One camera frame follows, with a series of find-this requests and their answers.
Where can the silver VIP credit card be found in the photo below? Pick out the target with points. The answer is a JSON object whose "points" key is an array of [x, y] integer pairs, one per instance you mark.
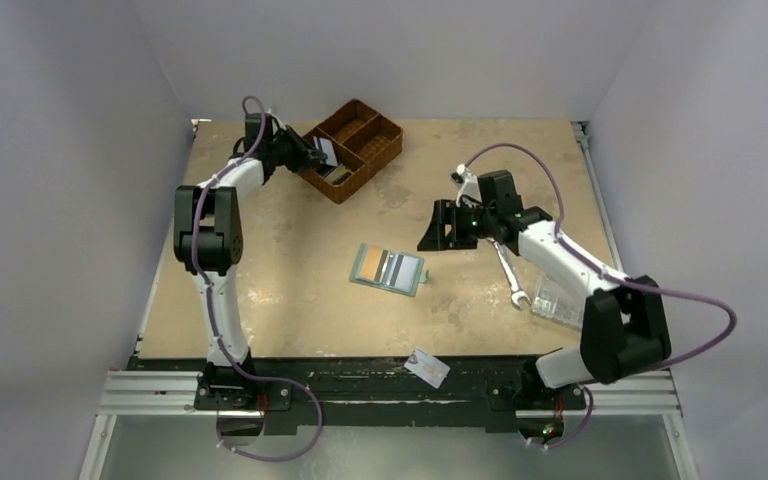
{"points": [[426, 367]]}

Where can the clear plastic box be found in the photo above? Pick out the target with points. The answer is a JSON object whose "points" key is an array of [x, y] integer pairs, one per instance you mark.
{"points": [[551, 301]]}

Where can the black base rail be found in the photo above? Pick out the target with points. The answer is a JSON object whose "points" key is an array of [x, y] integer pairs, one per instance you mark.
{"points": [[479, 391]]}

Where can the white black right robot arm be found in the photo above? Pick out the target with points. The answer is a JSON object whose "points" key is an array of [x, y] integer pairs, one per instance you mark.
{"points": [[624, 329]]}

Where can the aluminium frame rail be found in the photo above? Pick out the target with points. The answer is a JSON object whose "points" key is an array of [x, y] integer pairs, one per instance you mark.
{"points": [[135, 393]]}

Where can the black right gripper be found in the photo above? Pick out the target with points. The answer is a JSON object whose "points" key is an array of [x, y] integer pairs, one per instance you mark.
{"points": [[451, 224]]}

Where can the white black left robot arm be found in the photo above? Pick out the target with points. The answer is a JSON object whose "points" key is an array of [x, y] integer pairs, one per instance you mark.
{"points": [[208, 241]]}

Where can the brown woven divided basket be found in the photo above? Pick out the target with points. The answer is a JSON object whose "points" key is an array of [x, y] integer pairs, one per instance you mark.
{"points": [[365, 141]]}

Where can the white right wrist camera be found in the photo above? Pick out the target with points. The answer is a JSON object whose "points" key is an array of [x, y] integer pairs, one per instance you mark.
{"points": [[468, 189]]}

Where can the white striped credit card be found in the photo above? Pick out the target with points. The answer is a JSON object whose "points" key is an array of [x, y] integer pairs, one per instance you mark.
{"points": [[403, 272]]}

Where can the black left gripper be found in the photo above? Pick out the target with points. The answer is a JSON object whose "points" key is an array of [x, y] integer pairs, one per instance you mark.
{"points": [[306, 155]]}

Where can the teal card holder wallet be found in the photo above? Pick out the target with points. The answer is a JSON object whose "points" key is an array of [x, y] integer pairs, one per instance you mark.
{"points": [[388, 270]]}

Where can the silver wrench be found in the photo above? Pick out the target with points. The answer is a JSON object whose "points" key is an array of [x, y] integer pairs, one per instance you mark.
{"points": [[519, 298]]}

